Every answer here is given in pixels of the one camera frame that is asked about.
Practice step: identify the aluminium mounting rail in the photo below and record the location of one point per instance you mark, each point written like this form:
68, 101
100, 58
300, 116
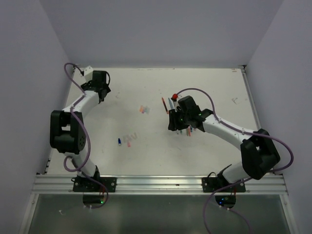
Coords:
158, 185

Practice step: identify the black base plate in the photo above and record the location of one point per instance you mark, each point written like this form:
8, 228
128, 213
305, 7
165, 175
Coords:
100, 184
211, 184

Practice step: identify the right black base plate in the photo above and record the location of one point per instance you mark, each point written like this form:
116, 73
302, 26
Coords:
211, 184

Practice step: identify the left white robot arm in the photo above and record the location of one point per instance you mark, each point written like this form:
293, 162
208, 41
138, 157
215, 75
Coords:
68, 134

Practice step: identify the light blue pen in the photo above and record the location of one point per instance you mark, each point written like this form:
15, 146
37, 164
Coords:
170, 103

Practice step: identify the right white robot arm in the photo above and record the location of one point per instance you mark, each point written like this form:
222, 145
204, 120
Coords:
258, 152

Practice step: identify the red black gel pen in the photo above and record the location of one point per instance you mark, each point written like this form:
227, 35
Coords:
164, 104

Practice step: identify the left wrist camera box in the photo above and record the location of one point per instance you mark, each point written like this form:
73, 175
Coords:
88, 73

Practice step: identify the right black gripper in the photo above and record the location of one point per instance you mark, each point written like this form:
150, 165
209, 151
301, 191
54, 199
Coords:
173, 123

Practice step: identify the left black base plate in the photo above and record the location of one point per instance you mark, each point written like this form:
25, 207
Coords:
100, 184

